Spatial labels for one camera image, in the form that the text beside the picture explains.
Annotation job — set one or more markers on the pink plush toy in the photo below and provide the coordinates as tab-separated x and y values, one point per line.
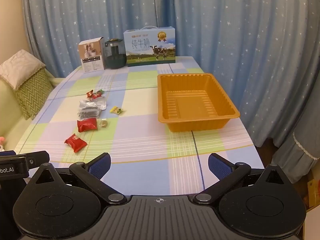
1	142

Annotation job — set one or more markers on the dark glass jar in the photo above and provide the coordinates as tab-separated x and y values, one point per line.
115	57

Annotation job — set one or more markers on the grey-blue lace-trim curtain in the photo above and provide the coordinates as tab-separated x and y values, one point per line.
300	145

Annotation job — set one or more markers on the round clear-wrapped candy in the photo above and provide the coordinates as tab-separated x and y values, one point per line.
103	123

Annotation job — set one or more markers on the silver snack packet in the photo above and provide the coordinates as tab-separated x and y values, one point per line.
93	103
87	111

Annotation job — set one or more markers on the red candy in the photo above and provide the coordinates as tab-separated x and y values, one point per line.
96	96
89	94

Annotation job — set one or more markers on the checked tablecloth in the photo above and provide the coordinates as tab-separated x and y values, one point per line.
150	140

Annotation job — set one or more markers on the green zigzag cushion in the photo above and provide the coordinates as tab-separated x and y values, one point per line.
32	92

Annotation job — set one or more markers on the blue star-print curtain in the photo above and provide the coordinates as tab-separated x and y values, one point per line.
225	30

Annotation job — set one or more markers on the red snack packet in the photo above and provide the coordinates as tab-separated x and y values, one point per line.
75	142
86	125

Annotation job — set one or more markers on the blue milk carton box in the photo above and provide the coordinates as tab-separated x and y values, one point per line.
150	47

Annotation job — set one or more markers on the orange plastic tray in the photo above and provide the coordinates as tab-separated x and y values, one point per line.
195	115

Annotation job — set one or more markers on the pale green sofa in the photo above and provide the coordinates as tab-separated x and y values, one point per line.
10	120

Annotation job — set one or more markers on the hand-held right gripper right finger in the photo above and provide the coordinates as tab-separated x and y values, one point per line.
220	166

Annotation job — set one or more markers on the white product box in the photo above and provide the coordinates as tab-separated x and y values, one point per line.
92	57

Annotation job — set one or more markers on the yellow green snack packet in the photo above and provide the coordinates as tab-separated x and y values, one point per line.
117	110

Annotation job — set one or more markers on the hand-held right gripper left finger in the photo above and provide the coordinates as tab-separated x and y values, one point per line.
100	166

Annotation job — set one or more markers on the beige pillow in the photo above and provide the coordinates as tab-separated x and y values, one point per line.
20	67

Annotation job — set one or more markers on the clear black-printed snack packet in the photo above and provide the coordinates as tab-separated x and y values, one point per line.
86	116

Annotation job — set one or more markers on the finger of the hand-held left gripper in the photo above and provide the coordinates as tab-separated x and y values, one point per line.
37	158

